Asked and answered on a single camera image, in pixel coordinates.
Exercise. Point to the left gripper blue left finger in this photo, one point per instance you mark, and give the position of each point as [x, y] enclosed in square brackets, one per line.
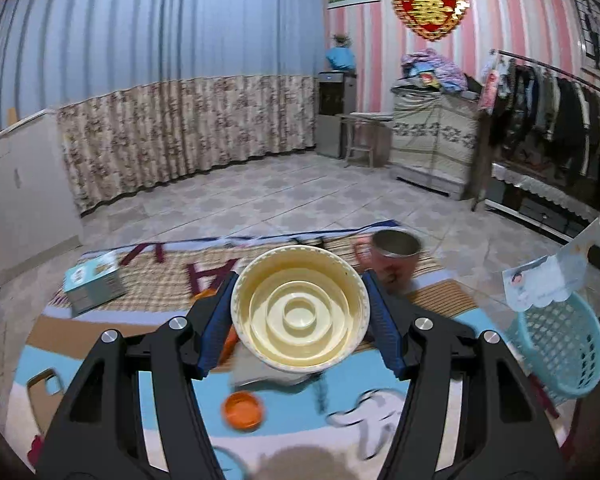
[213, 337]

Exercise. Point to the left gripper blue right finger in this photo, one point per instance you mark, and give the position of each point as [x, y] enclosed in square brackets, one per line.
[386, 335]

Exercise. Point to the orange peel piece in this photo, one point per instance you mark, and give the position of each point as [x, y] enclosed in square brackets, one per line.
[243, 411]

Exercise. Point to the white paper card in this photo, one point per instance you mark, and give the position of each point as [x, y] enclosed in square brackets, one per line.
[551, 278]

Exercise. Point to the cream plastic lid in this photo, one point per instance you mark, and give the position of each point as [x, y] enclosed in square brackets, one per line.
[300, 309]

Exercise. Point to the orange snack wrapper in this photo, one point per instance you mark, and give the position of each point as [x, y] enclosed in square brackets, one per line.
[200, 319]

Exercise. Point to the pink metal-lined cup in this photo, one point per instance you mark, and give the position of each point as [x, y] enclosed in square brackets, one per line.
[392, 254]

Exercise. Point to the low bench with lace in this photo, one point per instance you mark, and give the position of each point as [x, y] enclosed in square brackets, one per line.
[533, 202]

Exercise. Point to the light blue plastic basket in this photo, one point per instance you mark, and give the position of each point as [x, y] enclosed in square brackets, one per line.
[560, 345]

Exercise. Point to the teal tissue box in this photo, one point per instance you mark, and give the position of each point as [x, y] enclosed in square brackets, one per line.
[92, 283]

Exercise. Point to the clothes rack with garments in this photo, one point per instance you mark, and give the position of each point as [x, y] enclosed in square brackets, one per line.
[544, 121]

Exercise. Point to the small stool table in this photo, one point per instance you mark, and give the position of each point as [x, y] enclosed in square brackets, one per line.
[367, 134]

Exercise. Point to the cloth covered cabinet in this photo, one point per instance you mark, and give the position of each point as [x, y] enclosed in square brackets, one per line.
[434, 140]

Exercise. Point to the white cabinet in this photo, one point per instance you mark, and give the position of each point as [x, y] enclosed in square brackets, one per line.
[38, 216]

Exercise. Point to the water dispenser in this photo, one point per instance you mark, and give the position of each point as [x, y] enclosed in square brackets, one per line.
[336, 97]

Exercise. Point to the pile of clothes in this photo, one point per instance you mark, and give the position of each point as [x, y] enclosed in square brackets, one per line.
[449, 75]

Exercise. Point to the blue floral curtain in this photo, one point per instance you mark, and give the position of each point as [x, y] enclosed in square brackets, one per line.
[149, 91]

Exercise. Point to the red gold heart decoration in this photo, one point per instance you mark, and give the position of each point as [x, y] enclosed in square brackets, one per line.
[430, 19]

